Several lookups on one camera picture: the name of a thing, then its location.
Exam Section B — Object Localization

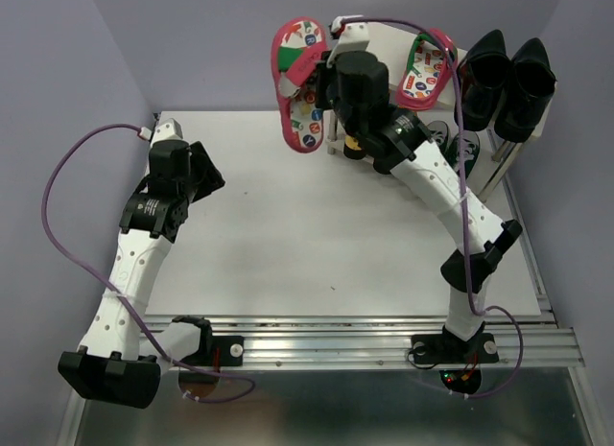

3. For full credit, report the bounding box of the pink flip-flop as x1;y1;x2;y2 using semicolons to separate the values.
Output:
271;16;328;153
395;28;458;111

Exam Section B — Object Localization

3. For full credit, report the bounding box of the pink flip-flop front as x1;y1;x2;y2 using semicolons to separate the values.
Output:
271;16;328;153

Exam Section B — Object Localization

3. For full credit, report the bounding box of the green sneaker with laces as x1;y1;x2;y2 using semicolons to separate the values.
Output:
427;120;450;154

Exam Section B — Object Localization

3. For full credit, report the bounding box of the black loafer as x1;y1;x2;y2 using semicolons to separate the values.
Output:
457;29;510;131
494;37;556;144

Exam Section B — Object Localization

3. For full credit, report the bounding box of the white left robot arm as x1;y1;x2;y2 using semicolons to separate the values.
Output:
58;139;224;409

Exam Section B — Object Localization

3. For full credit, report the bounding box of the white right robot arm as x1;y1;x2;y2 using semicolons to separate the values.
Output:
316;51;522;360

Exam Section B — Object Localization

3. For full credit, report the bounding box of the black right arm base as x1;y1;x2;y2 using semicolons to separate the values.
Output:
408;330;500;366

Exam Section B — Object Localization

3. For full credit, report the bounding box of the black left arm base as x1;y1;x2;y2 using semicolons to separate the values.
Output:
158;316;245;369

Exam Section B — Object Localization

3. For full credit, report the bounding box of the white two-tier shoe shelf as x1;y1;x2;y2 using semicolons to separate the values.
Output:
325;18;553;205

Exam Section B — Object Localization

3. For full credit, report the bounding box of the left gold loafer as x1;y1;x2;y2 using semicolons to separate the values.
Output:
342;135;366;160

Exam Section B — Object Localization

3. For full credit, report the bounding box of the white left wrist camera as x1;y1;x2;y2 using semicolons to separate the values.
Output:
151;119;183;145

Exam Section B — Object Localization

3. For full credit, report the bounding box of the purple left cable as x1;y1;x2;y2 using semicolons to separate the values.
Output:
41;123;256;403

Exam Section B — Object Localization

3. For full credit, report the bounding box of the aluminium rail frame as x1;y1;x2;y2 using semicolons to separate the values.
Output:
59;316;609;445

